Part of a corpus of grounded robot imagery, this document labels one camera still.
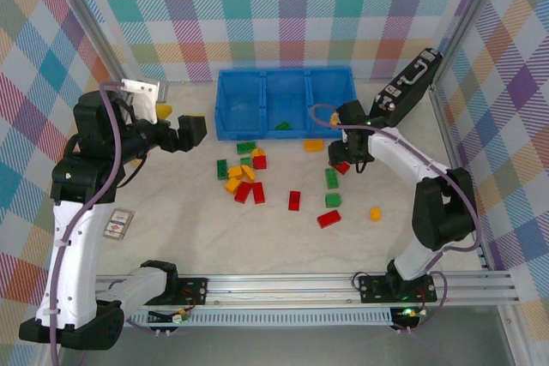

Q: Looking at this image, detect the long red lego brick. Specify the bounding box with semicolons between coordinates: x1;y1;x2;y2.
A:
316;209;343;230

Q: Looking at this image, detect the red rectangular lego brick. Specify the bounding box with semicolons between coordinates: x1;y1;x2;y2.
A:
250;181;267;206
233;181;253;205

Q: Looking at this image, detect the small printed card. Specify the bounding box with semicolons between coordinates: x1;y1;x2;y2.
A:
101;207;137;242

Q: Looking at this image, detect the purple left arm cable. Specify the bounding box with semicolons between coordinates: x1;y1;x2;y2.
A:
47;81;184;366

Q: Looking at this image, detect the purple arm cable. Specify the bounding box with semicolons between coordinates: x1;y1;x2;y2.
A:
47;81;184;366
308;103;481;335

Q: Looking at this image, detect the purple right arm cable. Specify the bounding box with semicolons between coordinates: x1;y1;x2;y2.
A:
308;103;481;335

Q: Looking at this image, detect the black case with silver handle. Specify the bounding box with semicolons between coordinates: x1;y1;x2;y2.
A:
371;47;445;129

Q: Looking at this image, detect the aluminium frame side rail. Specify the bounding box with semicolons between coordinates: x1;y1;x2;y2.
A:
428;81;531;366

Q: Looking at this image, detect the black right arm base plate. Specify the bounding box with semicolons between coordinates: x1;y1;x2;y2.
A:
358;273;438;303

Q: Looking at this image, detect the aluminium mounting rail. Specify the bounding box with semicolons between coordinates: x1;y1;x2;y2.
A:
94;272;516;310

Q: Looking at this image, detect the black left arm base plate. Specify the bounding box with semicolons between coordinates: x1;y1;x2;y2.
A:
173;276;210;306

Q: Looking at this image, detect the small wired connector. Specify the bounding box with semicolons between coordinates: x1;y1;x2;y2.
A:
396;305;430;325
169;308;195;325

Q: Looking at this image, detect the slotted grey cable duct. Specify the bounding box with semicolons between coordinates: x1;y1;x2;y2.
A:
128;308;394;327

